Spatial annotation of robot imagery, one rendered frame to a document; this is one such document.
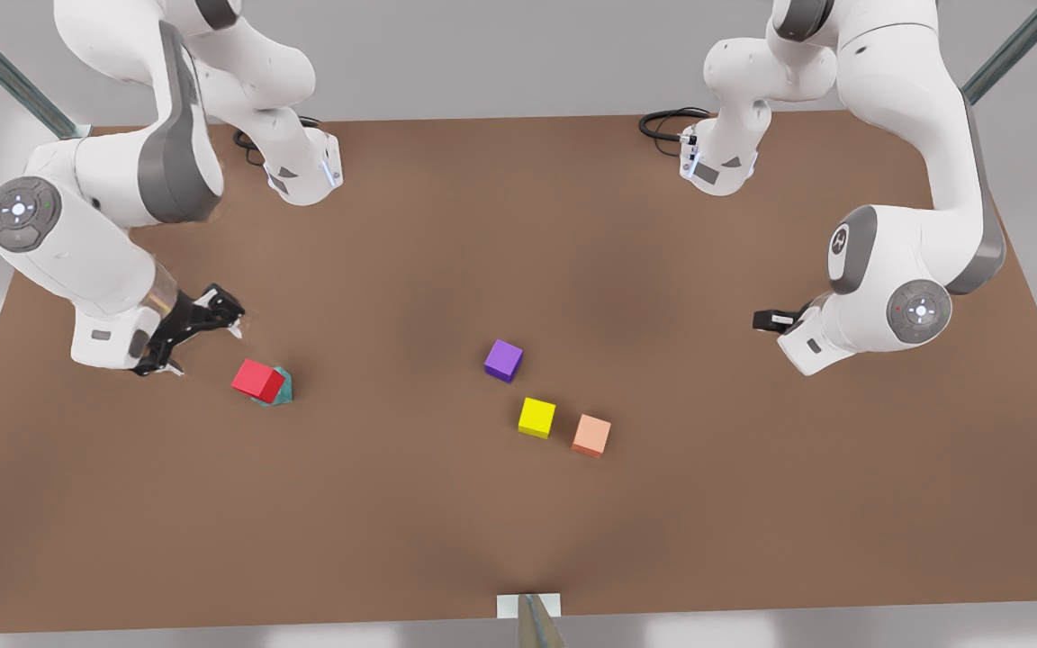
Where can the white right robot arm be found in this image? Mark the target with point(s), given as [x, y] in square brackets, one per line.
[104, 180]

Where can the salmon wooden cube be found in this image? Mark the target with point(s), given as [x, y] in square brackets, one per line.
[590, 436]

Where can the yellow wooden cube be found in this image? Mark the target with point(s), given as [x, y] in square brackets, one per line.
[536, 418]

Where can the red wooden cube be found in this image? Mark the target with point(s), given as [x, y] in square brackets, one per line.
[257, 381]

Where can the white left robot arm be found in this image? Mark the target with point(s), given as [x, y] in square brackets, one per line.
[897, 243]

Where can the silver frame post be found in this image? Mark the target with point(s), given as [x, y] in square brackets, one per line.
[1018, 49]
[5, 72]
[536, 621]

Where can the purple wooden cube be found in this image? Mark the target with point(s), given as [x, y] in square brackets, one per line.
[503, 360]

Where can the teal wooden cube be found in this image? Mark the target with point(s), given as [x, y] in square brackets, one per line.
[283, 389]

